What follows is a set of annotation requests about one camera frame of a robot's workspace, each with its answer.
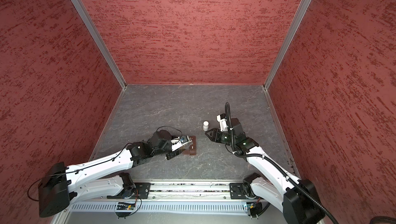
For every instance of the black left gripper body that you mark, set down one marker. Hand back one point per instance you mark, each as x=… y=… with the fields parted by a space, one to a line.
x=171 y=155

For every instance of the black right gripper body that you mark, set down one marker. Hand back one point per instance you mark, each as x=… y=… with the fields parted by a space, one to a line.
x=223 y=137

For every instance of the red weekly pill organizer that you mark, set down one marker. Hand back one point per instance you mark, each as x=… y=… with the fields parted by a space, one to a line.
x=191 y=148

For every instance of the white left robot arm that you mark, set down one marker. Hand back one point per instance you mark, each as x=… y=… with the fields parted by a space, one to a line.
x=107 y=177

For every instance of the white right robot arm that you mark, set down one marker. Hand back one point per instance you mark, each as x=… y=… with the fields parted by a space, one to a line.
x=296 y=199

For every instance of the small white pill bottle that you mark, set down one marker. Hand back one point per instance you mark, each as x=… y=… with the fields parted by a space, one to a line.
x=205 y=126

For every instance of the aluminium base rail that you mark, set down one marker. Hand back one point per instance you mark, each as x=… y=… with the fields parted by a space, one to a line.
x=183 y=190

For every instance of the white slotted cable duct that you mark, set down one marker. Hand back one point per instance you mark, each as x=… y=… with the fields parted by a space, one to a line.
x=233 y=208

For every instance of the aluminium corner post right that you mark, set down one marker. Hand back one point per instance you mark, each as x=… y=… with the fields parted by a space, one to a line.
x=297 y=19

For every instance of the aluminium corner post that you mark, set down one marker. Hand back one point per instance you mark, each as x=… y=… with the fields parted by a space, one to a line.
x=297 y=19
x=87 y=20

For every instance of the aluminium corner post left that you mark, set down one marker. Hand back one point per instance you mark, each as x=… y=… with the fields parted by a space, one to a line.
x=87 y=20

